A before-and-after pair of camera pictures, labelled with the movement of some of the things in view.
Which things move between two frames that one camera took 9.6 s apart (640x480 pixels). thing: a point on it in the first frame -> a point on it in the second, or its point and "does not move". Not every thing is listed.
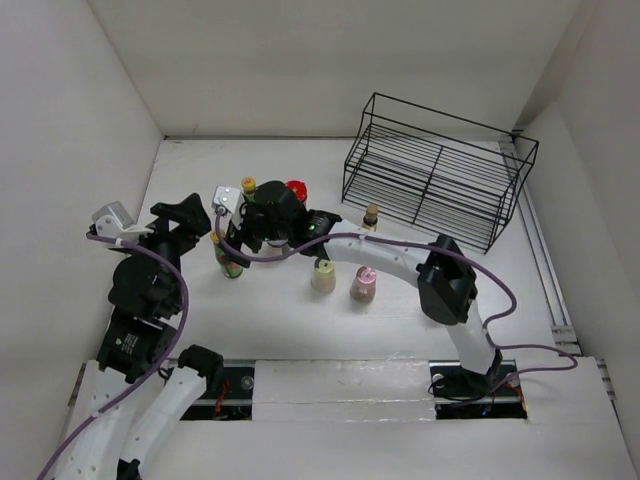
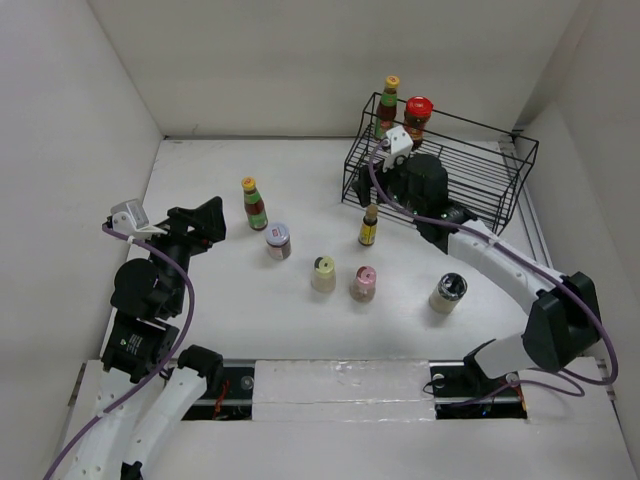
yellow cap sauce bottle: (228, 267) -> (387, 107)
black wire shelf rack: (456, 177) does not move
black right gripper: (248, 210) -> (363, 185)
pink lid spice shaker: (363, 286) does not move
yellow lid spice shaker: (323, 279) does not move
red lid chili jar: (299, 188) -> (418, 111)
